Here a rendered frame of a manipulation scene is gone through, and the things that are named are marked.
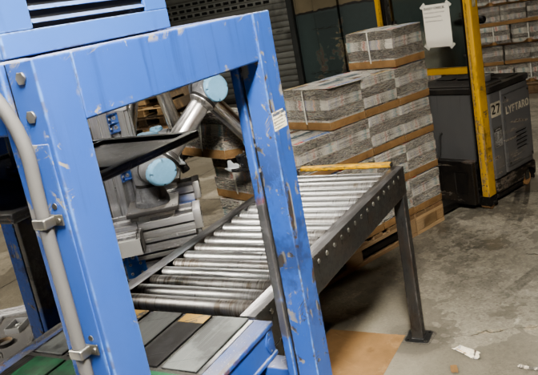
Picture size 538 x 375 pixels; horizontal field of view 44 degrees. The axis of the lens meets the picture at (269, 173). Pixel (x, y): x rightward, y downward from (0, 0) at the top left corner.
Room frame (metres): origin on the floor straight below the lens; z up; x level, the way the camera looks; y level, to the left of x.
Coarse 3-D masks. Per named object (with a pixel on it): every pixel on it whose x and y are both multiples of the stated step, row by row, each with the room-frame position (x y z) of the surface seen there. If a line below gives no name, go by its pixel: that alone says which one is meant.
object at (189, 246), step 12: (240, 204) 2.60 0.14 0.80; (252, 204) 2.59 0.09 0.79; (228, 216) 2.47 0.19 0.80; (216, 228) 2.35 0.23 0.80; (192, 240) 2.27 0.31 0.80; (180, 252) 2.16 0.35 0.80; (156, 264) 2.09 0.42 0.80; (168, 264) 2.08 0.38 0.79; (144, 276) 2.00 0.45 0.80; (132, 288) 1.92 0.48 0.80
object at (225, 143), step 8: (208, 120) 3.29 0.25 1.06; (216, 120) 3.24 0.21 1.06; (208, 128) 3.29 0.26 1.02; (216, 128) 3.23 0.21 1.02; (224, 128) 3.20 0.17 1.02; (208, 136) 3.28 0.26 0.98; (216, 136) 3.23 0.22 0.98; (224, 136) 3.20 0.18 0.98; (232, 136) 3.23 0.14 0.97; (208, 144) 3.28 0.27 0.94; (216, 144) 3.23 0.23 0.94; (224, 144) 3.19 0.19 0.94; (232, 144) 3.22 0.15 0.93; (240, 144) 3.25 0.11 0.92; (224, 152) 3.18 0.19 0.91
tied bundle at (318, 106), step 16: (288, 96) 3.81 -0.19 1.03; (304, 96) 3.71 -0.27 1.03; (320, 96) 3.60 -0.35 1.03; (336, 96) 3.62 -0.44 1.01; (352, 96) 3.69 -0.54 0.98; (288, 112) 3.82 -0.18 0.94; (304, 112) 3.71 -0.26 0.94; (320, 112) 3.62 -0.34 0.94; (336, 112) 3.60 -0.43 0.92; (352, 112) 3.68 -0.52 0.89
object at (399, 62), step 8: (408, 56) 4.01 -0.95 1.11; (416, 56) 4.06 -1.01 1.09; (424, 56) 4.11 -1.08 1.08; (352, 64) 4.20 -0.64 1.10; (360, 64) 4.15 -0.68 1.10; (368, 64) 4.10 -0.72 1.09; (376, 64) 4.05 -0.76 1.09; (384, 64) 4.00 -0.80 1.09; (392, 64) 3.95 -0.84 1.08; (400, 64) 3.96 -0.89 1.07; (408, 96) 3.98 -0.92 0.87; (416, 96) 4.03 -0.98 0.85; (400, 104) 3.93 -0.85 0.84; (424, 128) 4.05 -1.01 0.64; (432, 128) 4.10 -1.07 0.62; (408, 136) 3.95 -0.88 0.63; (416, 136) 3.99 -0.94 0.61; (416, 168) 3.97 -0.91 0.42; (424, 168) 4.02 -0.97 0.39; (432, 200) 4.05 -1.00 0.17; (416, 208) 3.94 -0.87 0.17
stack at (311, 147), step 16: (384, 112) 3.85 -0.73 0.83; (352, 128) 3.67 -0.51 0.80; (368, 128) 3.76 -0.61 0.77; (384, 128) 3.83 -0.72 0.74; (400, 128) 3.92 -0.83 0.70; (304, 144) 3.44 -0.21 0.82; (320, 144) 3.51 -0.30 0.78; (336, 144) 3.58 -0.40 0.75; (352, 144) 3.66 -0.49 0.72; (368, 144) 3.74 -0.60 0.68; (400, 144) 3.94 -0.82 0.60; (224, 160) 3.41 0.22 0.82; (304, 160) 3.43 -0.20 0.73; (320, 160) 3.49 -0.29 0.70; (336, 160) 3.57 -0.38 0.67; (368, 160) 3.72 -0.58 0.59; (384, 160) 3.81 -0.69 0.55; (400, 160) 3.90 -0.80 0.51; (224, 176) 3.45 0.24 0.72; (240, 176) 3.33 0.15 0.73; (224, 208) 3.50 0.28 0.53; (384, 224) 3.76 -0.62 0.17; (352, 256) 3.57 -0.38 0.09; (368, 256) 3.68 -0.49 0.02
